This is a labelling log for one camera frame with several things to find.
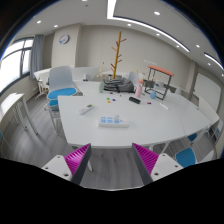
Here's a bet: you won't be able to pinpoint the window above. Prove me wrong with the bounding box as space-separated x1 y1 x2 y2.
0 37 35 95

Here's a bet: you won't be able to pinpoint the green vase with dried sprigs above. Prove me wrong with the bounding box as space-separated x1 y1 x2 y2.
97 61 106 94

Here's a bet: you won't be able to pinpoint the grey backpack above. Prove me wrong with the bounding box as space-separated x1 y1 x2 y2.
103 77 135 94

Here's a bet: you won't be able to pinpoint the long ceiling light strip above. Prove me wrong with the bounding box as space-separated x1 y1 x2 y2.
106 0 224 71

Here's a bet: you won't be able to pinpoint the white wall board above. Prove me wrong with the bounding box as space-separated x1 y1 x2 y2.
193 72 223 113

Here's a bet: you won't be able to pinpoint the black whiteboard eraser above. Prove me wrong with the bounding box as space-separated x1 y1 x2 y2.
128 96 142 105

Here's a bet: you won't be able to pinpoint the round wall clock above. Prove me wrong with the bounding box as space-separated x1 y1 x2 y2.
58 34 70 45

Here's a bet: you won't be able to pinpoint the white chair with blue cushion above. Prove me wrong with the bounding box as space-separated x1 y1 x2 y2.
45 65 79 111

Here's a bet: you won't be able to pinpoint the wooden coat rack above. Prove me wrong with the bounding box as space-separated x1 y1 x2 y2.
110 31 128 80

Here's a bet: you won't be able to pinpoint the grey curtain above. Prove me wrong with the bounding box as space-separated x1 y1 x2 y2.
29 34 45 80

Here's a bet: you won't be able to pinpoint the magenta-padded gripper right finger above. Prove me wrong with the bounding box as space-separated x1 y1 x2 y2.
131 142 184 186

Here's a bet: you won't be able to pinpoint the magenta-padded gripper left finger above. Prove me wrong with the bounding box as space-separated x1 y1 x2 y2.
41 143 92 186

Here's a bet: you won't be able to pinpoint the black frame orange-top side table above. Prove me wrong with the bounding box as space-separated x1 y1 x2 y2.
143 65 175 101

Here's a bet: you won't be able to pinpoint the round ceiling spotlights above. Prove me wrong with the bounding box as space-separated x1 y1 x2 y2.
35 0 203 49

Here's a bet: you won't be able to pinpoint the white remote control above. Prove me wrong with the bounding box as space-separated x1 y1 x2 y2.
78 103 96 115

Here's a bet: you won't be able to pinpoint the white side desk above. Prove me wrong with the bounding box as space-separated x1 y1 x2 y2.
0 92 39 148

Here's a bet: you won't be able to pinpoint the pink vase with flowers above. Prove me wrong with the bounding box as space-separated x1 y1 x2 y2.
134 69 144 99

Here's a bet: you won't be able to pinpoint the blue-seat chair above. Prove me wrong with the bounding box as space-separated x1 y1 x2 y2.
175 147 198 169

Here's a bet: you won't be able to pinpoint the white back table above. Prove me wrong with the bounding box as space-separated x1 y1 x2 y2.
33 65 101 84

